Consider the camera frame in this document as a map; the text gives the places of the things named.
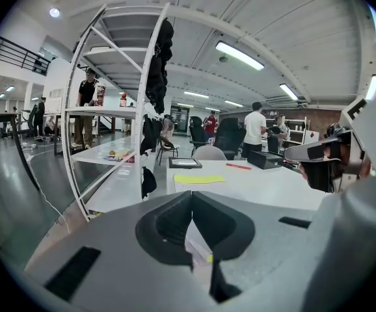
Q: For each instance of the black office chair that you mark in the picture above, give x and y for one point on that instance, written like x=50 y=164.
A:
x=228 y=133
x=197 y=130

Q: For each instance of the white metal shelving rack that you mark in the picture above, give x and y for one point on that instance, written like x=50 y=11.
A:
x=103 y=111

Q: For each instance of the white air conditioner unit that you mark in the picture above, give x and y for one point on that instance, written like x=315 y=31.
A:
x=54 y=105

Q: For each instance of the yellow items on shelf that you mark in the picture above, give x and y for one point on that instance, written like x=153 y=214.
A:
x=119 y=155

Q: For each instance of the black framed picture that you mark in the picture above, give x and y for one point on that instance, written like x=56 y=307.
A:
x=184 y=162

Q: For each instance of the red snack canister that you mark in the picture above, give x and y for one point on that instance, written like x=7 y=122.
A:
x=100 y=94

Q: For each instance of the black garments on rack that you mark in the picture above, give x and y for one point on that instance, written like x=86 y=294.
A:
x=158 y=67

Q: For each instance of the round ceiling light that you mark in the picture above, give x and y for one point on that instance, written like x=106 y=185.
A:
x=54 y=12

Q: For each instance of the red-lidded bottle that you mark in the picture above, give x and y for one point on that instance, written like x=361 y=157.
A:
x=123 y=100

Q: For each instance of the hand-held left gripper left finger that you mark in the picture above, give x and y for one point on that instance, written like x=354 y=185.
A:
x=110 y=239

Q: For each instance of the white booklet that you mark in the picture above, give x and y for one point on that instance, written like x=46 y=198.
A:
x=201 y=179

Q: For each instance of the white shelf unit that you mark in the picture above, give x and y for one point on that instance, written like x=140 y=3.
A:
x=297 y=130

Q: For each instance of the red pen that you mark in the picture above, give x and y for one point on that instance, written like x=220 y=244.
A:
x=238 y=166

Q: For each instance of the ceiling light bar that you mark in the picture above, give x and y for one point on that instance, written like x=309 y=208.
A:
x=10 y=88
x=196 y=94
x=233 y=103
x=289 y=92
x=240 y=55
x=372 y=88

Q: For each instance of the black box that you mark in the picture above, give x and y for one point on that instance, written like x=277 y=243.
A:
x=264 y=159

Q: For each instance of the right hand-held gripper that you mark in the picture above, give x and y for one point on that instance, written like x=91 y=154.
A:
x=350 y=161

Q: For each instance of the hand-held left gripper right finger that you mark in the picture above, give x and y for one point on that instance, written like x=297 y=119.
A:
x=272 y=239

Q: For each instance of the dark wooden frame chair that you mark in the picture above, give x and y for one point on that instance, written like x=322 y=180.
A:
x=165 y=143

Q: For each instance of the black balcony railing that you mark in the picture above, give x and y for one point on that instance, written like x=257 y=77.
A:
x=12 y=45

